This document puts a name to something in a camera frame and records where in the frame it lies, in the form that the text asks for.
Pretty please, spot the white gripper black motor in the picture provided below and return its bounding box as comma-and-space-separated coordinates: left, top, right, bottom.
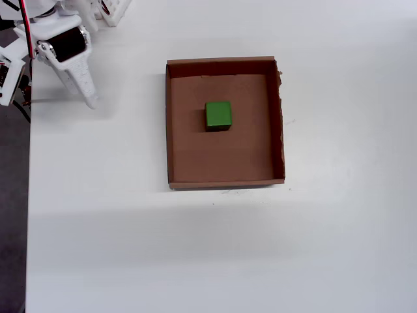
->
14, 0, 100, 111

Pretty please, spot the green wooden cube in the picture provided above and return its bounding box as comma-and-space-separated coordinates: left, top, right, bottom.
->
204, 100, 233, 133

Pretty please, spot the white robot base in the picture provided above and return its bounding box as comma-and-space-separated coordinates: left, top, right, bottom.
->
96, 0, 134, 27

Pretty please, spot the brown cardboard box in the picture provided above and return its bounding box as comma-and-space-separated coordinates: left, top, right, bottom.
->
165, 55, 287, 191

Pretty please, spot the red white gripper servo cable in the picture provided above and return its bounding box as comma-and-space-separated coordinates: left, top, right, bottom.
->
16, 0, 37, 60

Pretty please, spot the wrist camera on white mount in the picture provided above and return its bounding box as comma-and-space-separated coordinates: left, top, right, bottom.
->
0, 44, 27, 107

